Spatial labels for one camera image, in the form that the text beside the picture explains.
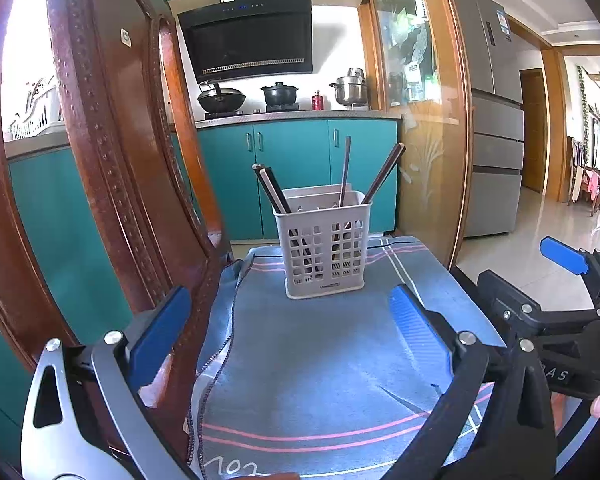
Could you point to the carved wooden chair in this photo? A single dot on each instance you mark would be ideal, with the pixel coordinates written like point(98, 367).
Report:
point(123, 95)

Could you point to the beige chopstick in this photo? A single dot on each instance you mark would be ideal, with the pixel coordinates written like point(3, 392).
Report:
point(268, 177)

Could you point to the person's left hand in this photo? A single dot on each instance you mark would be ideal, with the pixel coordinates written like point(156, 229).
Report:
point(280, 476)

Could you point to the blue striped towel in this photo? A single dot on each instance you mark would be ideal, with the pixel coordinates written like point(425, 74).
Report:
point(327, 387)

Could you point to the teal lower cabinets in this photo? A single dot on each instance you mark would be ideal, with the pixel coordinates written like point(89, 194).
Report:
point(58, 221)

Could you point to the red canister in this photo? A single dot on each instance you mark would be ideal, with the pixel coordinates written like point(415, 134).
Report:
point(317, 101)

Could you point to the white dish rack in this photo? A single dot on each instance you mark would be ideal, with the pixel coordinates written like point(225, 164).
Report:
point(41, 111)

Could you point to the silver refrigerator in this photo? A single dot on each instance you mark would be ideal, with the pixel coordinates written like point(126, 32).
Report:
point(498, 118)

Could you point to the person's right hand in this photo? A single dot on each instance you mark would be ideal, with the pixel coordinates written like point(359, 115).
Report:
point(595, 407)

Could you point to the black range hood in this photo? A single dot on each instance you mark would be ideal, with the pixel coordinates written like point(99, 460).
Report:
point(248, 38)

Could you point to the black cooking pot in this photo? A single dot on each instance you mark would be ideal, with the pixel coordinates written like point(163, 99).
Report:
point(280, 94)

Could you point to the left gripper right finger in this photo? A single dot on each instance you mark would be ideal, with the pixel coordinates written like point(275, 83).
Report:
point(516, 438)

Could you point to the stainless steel pot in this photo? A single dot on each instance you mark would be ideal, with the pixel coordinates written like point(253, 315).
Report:
point(351, 90)

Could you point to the grey plastic utensil basket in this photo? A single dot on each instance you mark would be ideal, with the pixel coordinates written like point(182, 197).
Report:
point(323, 240)

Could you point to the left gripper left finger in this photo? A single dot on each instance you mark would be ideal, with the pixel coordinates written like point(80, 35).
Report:
point(61, 438)

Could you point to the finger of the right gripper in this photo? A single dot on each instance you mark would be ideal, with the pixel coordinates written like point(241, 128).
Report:
point(565, 256)
point(515, 314)

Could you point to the dark brown chopstick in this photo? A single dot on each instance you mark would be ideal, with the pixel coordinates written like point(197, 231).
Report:
point(393, 158)

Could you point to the black wok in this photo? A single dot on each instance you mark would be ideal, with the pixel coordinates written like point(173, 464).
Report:
point(220, 100)

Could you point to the black chopstick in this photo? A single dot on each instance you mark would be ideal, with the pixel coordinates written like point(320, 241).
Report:
point(282, 198)
point(268, 188)

